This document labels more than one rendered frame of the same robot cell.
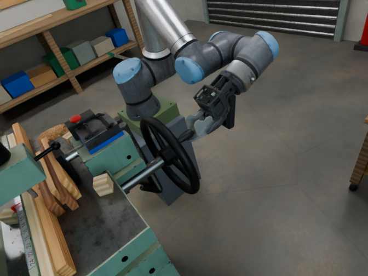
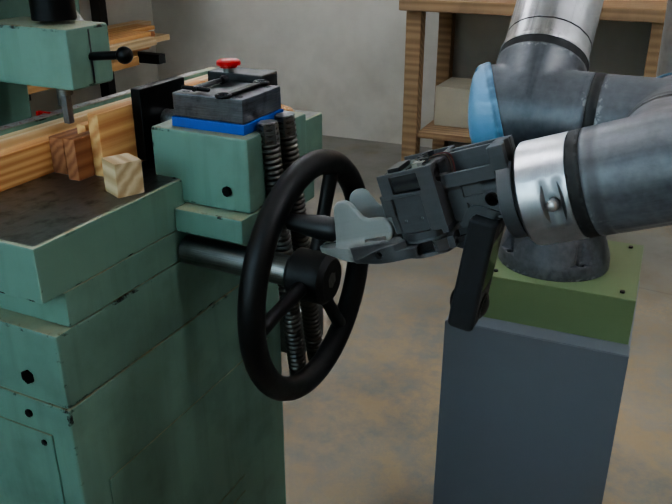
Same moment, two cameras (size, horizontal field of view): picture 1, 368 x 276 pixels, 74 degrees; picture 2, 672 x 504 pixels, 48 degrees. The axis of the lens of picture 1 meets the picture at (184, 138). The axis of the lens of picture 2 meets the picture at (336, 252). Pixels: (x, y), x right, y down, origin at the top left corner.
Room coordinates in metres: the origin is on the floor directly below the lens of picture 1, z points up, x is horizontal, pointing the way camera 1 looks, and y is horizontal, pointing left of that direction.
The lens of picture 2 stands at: (0.11, -0.57, 1.19)
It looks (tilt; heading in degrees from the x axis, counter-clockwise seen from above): 24 degrees down; 53
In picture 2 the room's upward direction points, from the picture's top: straight up
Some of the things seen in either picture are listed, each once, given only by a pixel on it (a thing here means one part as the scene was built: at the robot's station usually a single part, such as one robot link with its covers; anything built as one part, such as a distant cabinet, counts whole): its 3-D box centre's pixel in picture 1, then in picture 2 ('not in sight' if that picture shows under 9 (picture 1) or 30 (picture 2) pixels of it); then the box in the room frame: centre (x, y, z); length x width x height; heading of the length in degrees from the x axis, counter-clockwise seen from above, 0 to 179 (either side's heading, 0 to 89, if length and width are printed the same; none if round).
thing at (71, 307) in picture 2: not in sight; (119, 227); (0.44, 0.31, 0.82); 0.40 x 0.21 x 0.04; 27
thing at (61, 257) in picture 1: (34, 176); (137, 123); (0.52, 0.42, 0.92); 0.66 x 0.02 x 0.04; 27
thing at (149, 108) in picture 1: (141, 102); (555, 233); (1.16, 0.17, 0.68); 0.19 x 0.19 x 0.10
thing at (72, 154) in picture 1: (73, 154); (180, 120); (0.53, 0.30, 0.95); 0.09 x 0.07 x 0.09; 27
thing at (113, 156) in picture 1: (104, 147); (232, 154); (0.56, 0.23, 0.91); 0.15 x 0.14 x 0.09; 27
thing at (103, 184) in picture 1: (103, 184); (123, 175); (0.41, 0.22, 0.92); 0.03 x 0.03 x 0.04; 2
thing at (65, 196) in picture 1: (57, 174); (139, 135); (0.49, 0.35, 0.92); 0.25 x 0.02 x 0.05; 27
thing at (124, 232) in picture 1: (85, 174); (179, 179); (0.52, 0.30, 0.87); 0.61 x 0.30 x 0.06; 27
